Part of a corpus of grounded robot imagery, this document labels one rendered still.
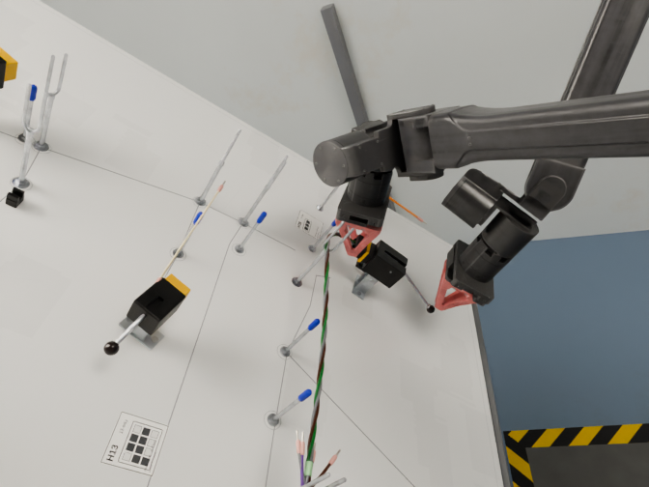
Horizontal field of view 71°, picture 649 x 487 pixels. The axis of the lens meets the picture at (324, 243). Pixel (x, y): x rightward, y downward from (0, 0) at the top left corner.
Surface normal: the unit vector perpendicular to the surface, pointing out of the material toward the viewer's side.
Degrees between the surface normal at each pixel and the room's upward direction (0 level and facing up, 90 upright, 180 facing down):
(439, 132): 72
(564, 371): 0
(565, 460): 0
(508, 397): 0
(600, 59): 52
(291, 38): 90
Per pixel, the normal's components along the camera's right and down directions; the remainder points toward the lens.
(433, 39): -0.21, 0.68
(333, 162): -0.68, 0.37
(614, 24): -0.41, 0.11
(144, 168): 0.53, -0.59
